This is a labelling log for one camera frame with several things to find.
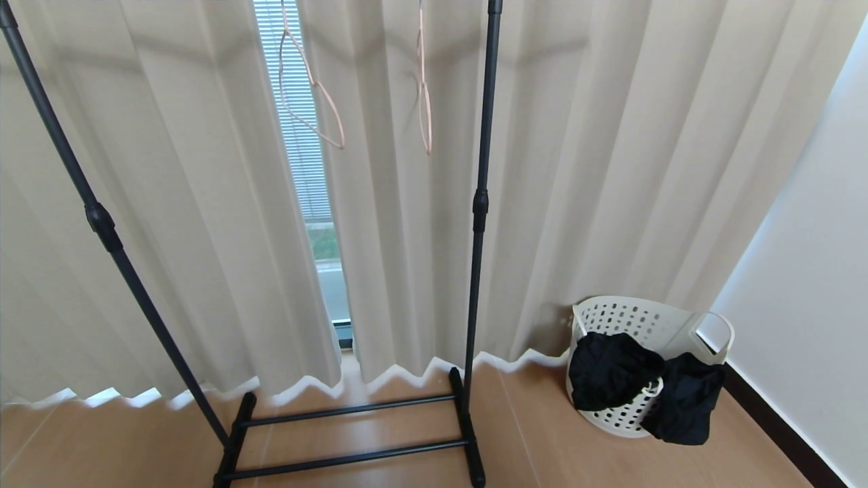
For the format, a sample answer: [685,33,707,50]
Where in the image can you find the black garment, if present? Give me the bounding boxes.
[641,352,726,446]

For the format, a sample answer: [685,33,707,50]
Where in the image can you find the black clothes rack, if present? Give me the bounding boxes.
[0,0,504,488]

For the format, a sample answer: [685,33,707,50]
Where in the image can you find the beige curtain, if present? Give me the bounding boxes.
[0,0,342,407]
[296,0,868,387]

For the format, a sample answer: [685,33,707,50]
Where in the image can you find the white laundry basket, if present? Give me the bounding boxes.
[566,296,735,439]

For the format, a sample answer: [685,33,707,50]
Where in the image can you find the black drawstring shorts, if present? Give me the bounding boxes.
[568,331,666,412]

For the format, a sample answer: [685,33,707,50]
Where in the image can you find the pink clothes hanger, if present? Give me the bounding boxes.
[416,0,433,157]
[278,0,347,150]

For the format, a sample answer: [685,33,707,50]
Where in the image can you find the window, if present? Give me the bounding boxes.
[253,0,355,350]

